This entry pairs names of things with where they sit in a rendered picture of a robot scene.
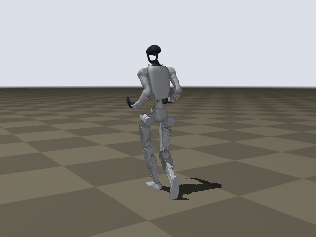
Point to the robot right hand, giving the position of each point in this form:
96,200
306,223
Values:
165,101

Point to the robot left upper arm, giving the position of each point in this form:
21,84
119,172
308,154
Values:
142,75

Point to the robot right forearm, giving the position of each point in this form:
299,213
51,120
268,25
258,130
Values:
173,98

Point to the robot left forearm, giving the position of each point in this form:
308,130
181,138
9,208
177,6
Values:
143,99

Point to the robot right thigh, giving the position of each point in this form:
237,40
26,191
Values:
164,136

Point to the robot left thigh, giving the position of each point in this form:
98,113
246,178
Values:
145,121

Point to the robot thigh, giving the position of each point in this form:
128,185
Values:
164,136
145,121

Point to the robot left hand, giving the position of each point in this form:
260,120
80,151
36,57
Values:
129,102

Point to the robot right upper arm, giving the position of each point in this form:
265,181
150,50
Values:
174,80

